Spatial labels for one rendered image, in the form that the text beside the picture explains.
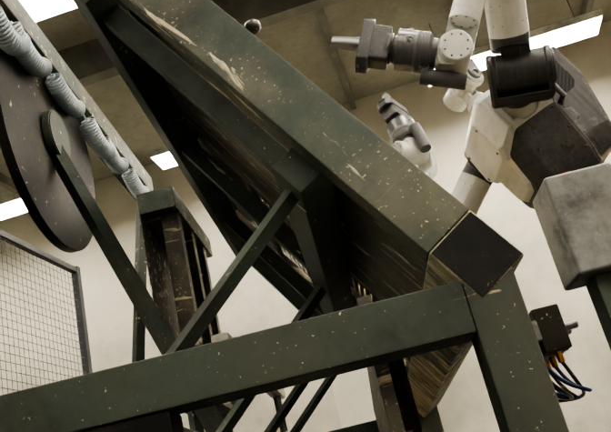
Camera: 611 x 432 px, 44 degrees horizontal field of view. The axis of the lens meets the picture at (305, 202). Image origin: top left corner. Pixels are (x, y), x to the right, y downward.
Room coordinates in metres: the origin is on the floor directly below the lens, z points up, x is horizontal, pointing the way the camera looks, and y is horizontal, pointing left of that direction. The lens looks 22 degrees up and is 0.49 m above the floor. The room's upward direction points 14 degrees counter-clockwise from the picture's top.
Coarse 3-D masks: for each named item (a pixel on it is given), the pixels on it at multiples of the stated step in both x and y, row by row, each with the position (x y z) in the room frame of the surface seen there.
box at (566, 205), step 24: (600, 168) 1.25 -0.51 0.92; (552, 192) 1.25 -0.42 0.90; (576, 192) 1.25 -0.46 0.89; (600, 192) 1.25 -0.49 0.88; (552, 216) 1.28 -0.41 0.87; (576, 216) 1.25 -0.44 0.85; (600, 216) 1.25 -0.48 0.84; (552, 240) 1.33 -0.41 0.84; (576, 240) 1.25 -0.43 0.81; (600, 240) 1.25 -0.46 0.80; (576, 264) 1.26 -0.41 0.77; (600, 264) 1.25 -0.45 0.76
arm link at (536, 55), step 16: (528, 32) 1.50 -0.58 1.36; (496, 48) 1.52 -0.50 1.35; (512, 48) 1.53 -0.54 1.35; (528, 48) 1.53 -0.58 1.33; (496, 64) 1.54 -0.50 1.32; (512, 64) 1.54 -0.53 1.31; (528, 64) 1.53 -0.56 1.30; (544, 64) 1.53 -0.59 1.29; (512, 80) 1.56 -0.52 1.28; (528, 80) 1.56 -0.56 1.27; (544, 80) 1.56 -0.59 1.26
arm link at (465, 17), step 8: (456, 8) 1.35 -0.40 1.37; (464, 8) 1.35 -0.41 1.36; (472, 8) 1.35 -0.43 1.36; (456, 16) 1.36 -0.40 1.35; (464, 16) 1.35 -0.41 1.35; (472, 16) 1.35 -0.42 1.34; (480, 16) 1.37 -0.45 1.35; (448, 24) 1.39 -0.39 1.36; (456, 24) 1.40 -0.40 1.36; (464, 24) 1.39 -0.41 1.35; (472, 24) 1.38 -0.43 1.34; (472, 32) 1.40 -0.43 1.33; (472, 40) 1.41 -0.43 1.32
